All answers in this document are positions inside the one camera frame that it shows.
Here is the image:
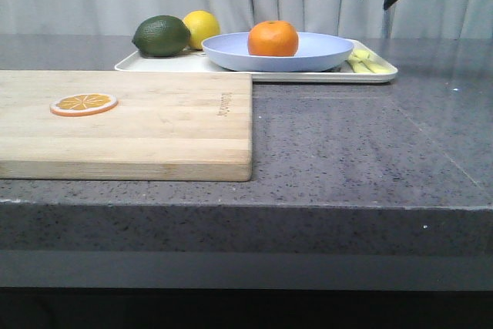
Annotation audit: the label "light blue plate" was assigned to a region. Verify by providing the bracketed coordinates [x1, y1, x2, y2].
[203, 32, 354, 72]

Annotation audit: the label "orange mandarin fruit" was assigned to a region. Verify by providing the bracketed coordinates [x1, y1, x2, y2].
[247, 20, 299, 57]

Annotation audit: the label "white rectangular tray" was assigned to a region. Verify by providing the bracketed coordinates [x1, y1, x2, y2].
[114, 40, 398, 85]

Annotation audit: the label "yellow peel pieces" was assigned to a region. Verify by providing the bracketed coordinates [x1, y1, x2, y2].
[347, 49, 391, 74]

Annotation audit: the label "yellow lemon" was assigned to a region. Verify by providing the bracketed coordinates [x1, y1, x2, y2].
[183, 10, 220, 50]

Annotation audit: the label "green lime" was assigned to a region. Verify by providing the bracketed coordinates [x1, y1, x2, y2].
[132, 15, 190, 57]

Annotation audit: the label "wooden cutting board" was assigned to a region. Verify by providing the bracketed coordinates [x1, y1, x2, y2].
[1, 70, 253, 181]

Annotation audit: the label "orange slice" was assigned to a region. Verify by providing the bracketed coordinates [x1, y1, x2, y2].
[49, 93, 119, 117]

